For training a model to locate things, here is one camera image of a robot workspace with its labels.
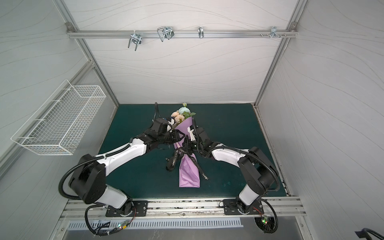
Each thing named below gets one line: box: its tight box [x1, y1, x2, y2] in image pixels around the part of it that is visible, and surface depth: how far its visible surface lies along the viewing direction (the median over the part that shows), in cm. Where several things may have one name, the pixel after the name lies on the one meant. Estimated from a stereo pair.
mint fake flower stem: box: [178, 102, 197, 119], surface depth 109 cm
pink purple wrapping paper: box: [173, 116, 201, 188], surface depth 84 cm
